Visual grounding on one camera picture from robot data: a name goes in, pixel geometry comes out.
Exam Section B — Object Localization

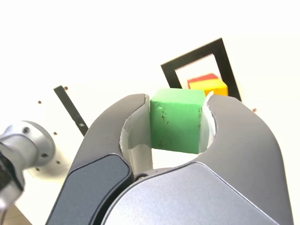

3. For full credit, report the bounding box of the black tape square outline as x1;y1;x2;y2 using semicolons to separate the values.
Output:
160;37;242;102

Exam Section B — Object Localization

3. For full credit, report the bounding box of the yellow cube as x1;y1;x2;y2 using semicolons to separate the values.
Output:
189;79;228;97

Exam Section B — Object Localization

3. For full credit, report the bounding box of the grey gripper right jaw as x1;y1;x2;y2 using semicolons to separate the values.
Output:
93;92;293;225

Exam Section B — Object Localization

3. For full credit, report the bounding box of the green cube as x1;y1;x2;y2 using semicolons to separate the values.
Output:
149;88;206;155

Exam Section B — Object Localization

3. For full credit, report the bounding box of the black tape strip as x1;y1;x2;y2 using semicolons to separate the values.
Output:
53;85;89;137

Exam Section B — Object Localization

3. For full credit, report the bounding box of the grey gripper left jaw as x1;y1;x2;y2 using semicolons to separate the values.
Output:
45;93;154;225

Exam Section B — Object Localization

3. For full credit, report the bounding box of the red cube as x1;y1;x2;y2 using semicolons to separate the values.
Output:
187;73;218;85

